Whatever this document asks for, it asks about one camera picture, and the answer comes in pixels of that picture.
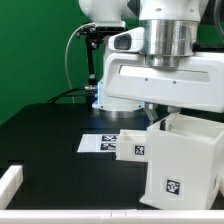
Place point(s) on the large white drawer housing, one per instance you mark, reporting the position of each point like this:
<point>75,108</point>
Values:
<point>184,164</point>

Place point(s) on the black camera on stand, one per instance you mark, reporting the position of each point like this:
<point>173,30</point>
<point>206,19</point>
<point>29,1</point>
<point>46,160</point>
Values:
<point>94,37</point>

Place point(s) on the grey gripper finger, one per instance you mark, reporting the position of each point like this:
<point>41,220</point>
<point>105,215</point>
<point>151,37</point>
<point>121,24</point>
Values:
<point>150,110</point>
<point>166,122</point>

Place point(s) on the white drawer box middle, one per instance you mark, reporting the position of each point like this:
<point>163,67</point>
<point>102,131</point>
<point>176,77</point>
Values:
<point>131,146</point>

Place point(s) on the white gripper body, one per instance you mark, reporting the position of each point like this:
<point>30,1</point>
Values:
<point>197,83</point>

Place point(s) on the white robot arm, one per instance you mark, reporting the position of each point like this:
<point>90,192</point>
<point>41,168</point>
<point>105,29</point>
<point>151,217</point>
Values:
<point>152,57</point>

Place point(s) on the flat white marker plate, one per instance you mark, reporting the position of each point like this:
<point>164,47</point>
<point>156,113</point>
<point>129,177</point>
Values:
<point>97,143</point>

